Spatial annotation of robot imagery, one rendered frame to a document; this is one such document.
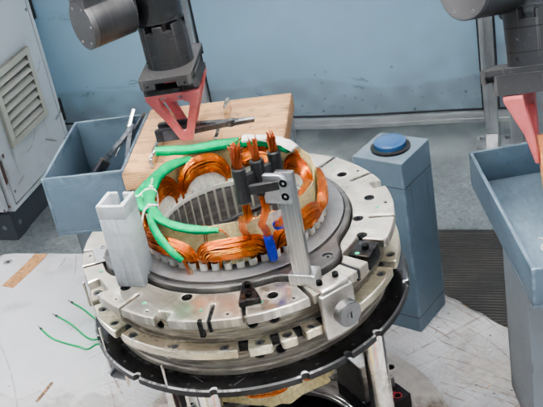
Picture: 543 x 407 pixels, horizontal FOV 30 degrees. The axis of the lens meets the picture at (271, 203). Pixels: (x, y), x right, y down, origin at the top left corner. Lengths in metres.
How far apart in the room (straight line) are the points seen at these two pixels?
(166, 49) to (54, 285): 0.56
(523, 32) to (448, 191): 2.25
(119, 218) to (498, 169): 0.46
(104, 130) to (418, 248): 0.47
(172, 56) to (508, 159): 0.41
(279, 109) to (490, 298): 1.48
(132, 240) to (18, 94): 2.57
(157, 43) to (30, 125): 2.34
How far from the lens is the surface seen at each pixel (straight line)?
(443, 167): 3.38
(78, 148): 1.44
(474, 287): 2.77
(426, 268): 1.33
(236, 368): 0.95
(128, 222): 0.94
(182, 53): 1.21
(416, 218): 1.28
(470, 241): 2.96
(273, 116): 1.32
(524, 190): 1.17
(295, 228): 0.89
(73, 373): 1.43
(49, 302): 1.60
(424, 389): 1.24
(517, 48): 1.01
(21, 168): 3.49
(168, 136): 1.27
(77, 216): 1.32
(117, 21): 1.16
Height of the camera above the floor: 1.61
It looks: 29 degrees down
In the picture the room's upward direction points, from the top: 11 degrees counter-clockwise
